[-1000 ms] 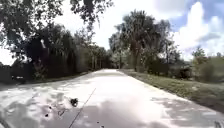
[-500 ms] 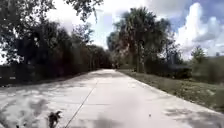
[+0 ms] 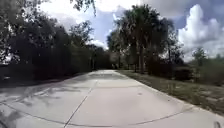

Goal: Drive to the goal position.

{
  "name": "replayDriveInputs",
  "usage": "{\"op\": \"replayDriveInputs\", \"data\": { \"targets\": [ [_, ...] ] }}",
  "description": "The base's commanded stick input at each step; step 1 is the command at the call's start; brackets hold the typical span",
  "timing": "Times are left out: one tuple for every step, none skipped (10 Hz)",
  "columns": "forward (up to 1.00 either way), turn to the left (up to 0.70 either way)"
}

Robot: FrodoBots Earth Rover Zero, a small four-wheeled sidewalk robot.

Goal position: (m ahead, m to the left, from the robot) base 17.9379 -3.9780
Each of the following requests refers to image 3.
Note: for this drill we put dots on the clump of palm trees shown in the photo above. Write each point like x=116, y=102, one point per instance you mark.
x=143, y=36

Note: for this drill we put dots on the green bushes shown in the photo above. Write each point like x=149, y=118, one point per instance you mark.
x=206, y=71

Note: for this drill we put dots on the pale concrete path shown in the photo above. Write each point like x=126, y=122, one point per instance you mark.
x=110, y=100

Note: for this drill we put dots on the row of dark trees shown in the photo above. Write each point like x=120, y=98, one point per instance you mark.
x=40, y=50

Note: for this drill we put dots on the dry grass strip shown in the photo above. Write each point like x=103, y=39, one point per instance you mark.
x=186, y=90

